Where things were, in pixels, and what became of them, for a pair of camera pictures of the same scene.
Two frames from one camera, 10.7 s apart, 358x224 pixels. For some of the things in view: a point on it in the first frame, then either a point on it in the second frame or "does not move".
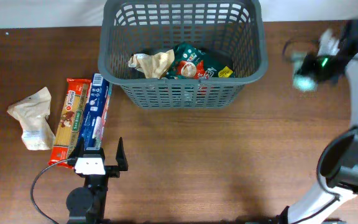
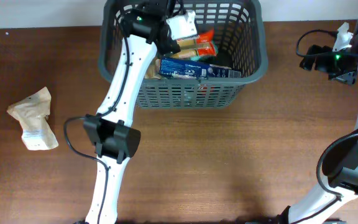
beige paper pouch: x=31 y=112 does not move
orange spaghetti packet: x=71 y=122 -> x=206 y=42
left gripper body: x=110 y=171 -> x=168 y=46
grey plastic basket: x=234 y=30 does not move
